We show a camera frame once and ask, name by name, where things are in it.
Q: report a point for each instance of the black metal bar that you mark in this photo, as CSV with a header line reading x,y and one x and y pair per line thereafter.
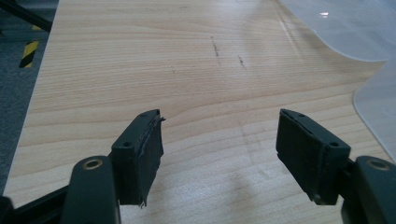
x,y
25,14

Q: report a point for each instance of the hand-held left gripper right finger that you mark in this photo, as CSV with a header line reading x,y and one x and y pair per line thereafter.
x,y
306,155

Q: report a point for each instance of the yellow black hazard tape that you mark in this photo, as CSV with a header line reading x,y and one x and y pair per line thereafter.
x,y
29,53

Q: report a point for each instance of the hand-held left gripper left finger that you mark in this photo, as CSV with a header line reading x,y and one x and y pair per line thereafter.
x,y
137,161

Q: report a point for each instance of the clear plastic sheet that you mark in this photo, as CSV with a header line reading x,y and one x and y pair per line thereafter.
x,y
378,115
351,25

